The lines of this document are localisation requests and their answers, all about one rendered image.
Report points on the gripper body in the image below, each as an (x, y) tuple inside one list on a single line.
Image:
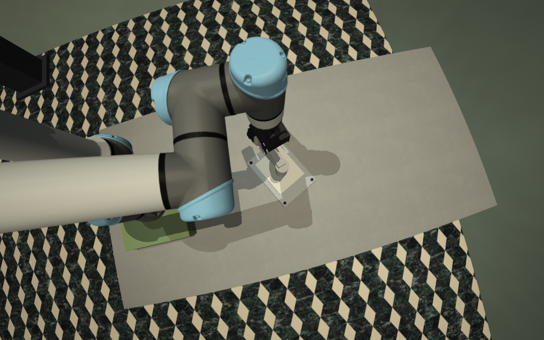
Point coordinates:
[(273, 137)]

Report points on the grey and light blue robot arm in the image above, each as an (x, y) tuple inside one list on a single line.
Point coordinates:
[(57, 178)]

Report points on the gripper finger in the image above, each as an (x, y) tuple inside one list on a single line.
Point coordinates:
[(254, 138)]

